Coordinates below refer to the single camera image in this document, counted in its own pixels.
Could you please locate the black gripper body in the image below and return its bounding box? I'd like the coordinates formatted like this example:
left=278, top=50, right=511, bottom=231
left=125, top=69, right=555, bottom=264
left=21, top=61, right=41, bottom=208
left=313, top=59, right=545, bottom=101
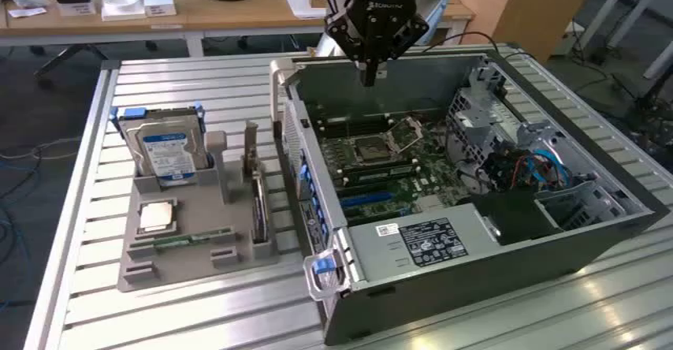
left=343, top=0, right=425, bottom=61

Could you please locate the black Nvidia graphics card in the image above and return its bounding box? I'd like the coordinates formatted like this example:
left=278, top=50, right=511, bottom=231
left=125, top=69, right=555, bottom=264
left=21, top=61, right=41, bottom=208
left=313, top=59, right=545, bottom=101
left=239, top=119, right=273, bottom=245

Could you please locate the white paper stack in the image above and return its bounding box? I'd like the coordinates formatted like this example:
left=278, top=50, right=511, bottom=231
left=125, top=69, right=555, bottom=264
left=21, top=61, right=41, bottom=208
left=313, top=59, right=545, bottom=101
left=283, top=0, right=330, bottom=20

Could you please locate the metal socket cover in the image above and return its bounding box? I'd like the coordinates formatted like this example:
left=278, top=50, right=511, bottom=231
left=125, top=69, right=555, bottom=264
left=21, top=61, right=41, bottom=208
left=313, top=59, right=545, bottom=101
left=386, top=115, right=426, bottom=155

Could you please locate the wooden cabinet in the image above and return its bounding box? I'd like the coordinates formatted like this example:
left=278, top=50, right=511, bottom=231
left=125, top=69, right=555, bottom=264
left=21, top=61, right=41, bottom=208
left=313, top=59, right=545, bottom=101
left=443, top=0, right=603, bottom=63

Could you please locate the perforated metal drive cage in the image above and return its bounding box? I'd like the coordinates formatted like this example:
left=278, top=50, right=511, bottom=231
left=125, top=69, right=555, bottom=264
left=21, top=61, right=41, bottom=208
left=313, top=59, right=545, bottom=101
left=445, top=56, right=526, bottom=166

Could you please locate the CPU socket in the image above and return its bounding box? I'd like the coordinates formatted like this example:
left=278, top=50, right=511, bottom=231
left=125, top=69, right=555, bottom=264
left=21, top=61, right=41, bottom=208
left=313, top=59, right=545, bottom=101
left=351, top=135, right=395, bottom=162

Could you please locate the white cube box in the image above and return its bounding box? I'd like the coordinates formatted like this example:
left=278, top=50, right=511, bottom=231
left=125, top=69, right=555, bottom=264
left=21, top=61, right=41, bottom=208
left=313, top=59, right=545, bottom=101
left=142, top=0, right=177, bottom=18

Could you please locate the green RAM stick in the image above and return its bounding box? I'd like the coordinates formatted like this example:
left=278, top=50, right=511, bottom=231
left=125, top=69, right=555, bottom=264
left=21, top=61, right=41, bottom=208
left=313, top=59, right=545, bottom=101
left=129, top=229, right=231, bottom=248
left=343, top=163, right=415, bottom=186

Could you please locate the green motherboard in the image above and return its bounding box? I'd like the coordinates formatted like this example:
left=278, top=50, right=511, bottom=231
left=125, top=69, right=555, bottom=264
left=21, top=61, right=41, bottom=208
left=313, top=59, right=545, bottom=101
left=313, top=105, right=474, bottom=228

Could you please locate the flat white box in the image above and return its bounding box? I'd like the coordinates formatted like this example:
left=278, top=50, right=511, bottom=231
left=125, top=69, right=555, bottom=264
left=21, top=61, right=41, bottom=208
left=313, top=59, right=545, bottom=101
left=100, top=2, right=148, bottom=22

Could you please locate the silver chipset heatsink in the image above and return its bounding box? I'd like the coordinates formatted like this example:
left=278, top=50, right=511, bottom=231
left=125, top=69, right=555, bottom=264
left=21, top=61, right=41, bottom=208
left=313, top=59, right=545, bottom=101
left=414, top=196, right=443, bottom=214

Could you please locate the hard disk with blue caddy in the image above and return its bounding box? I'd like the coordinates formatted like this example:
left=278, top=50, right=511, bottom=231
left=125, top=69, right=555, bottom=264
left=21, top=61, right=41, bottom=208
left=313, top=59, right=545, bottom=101
left=108, top=103, right=211, bottom=189

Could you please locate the white box with black top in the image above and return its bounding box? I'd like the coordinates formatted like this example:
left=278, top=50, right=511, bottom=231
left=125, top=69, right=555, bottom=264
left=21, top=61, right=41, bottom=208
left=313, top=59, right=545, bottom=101
left=53, top=0, right=97, bottom=17

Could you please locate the wooden desk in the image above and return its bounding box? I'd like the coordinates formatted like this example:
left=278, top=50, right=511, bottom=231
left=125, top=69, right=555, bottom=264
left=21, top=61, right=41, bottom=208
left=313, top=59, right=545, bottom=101
left=0, top=0, right=474, bottom=47

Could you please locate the grey plastic parts rack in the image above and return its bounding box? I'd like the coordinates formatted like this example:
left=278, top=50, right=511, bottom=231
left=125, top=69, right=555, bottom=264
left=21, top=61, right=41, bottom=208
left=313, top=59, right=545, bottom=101
left=116, top=128, right=281, bottom=292

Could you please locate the grey metal disk bay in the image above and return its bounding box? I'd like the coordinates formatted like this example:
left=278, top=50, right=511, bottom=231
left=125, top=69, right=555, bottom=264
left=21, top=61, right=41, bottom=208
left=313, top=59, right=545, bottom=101
left=533, top=180, right=630, bottom=233

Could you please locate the grey power supply unit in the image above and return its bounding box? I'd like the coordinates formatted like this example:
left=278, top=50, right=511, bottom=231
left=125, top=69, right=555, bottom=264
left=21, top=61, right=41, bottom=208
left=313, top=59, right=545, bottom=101
left=335, top=203, right=501, bottom=285

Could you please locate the silver CPU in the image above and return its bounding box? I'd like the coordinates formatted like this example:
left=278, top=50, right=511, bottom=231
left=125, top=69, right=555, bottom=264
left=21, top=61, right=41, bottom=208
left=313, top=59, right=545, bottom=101
left=137, top=202, right=176, bottom=233

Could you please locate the white card with red print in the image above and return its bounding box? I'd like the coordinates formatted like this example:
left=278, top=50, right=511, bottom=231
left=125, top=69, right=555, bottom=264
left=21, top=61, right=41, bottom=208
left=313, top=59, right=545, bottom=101
left=6, top=6, right=48, bottom=18

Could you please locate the black open PC case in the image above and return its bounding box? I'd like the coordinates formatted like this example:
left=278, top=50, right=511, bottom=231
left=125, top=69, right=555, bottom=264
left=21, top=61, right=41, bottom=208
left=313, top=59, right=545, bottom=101
left=269, top=48, right=661, bottom=347

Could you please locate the black connector wire bundle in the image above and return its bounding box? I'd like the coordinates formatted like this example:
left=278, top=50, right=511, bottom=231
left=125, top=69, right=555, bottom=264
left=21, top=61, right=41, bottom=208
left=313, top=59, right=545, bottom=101
left=475, top=151, right=530, bottom=193

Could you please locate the blue wire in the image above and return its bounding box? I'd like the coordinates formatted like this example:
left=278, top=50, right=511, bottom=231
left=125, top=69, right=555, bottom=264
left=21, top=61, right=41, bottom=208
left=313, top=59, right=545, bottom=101
left=529, top=149, right=573, bottom=190

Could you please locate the white table frame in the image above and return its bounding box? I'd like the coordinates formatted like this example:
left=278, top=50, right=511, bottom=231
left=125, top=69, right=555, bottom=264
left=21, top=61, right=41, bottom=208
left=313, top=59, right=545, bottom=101
left=575, top=0, right=673, bottom=80

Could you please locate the blue floor cable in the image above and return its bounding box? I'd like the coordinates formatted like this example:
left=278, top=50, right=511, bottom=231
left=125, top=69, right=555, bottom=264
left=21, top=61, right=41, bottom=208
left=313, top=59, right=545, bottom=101
left=0, top=160, right=41, bottom=311

